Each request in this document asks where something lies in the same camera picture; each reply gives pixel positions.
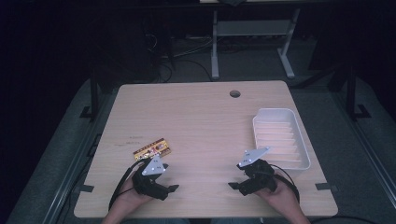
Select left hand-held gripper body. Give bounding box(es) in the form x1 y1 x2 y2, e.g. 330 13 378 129
132 154 171 202

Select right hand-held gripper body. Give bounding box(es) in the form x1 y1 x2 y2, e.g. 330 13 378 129
236 147 278 197

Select person's left hand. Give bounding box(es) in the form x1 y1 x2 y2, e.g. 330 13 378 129
119 176 154 208

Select person's right hand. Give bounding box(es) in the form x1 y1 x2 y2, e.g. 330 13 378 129
253 178 297 209

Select yellow and red snack packet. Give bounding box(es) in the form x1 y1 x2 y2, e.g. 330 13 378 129
133 137 173 161

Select white ribbed plastic tray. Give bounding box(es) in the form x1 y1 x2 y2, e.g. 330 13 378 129
251 107 312 172

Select black metal stand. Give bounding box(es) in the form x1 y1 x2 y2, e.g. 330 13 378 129
78 69 101 121
345 63 373 121

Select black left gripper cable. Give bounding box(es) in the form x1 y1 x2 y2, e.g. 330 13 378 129
107 159 146 213

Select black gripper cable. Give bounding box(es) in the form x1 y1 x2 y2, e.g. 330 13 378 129
107 159 146 213
269 163 301 204

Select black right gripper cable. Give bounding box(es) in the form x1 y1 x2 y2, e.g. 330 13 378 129
269 163 301 204

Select black table bracket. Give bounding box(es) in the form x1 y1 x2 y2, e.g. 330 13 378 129
314 182 339 192
74 184 95 194

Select black floor cable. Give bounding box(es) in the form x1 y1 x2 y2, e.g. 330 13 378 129
310 215 382 224

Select bundle of floor cables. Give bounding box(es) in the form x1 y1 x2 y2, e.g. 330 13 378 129
141 32 216 83

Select white metal desk frame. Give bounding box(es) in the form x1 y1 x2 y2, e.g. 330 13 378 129
210 8 302 80

